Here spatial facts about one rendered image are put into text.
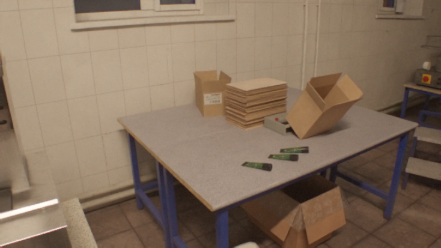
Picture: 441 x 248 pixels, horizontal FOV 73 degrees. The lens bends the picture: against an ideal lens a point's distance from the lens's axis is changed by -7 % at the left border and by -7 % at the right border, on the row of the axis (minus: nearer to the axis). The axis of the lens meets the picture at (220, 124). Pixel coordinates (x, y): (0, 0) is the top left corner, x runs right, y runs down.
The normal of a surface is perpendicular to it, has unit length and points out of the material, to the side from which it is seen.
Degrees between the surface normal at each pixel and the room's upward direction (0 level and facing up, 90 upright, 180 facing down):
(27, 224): 0
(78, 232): 0
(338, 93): 90
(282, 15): 90
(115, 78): 90
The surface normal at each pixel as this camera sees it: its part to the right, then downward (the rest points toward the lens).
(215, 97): 0.25, 0.33
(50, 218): -0.02, -0.94
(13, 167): 0.54, 0.28
